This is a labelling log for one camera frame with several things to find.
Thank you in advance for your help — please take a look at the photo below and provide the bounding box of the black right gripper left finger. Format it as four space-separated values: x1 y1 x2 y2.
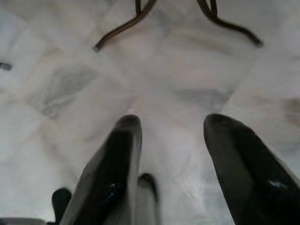
60 114 143 225

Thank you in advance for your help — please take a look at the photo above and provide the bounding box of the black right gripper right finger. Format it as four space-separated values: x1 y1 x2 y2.
203 113 300 225

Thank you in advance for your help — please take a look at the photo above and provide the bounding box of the black robot right foot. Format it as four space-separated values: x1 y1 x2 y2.
138 173 158 203

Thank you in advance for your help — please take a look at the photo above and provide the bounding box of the black robot foot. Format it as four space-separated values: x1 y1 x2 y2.
52 187 72 223
138 173 158 203

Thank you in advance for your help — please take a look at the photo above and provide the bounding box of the grey robot right leg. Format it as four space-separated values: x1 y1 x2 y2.
136 180 156 225

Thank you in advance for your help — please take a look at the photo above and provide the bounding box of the grey robot leg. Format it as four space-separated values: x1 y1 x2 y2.
0 217 49 225
136 180 156 225

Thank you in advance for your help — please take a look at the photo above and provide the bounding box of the black robot left foot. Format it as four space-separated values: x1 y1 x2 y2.
52 187 72 223

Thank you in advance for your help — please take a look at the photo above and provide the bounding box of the grey robot left leg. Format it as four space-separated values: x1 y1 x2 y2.
0 217 49 225

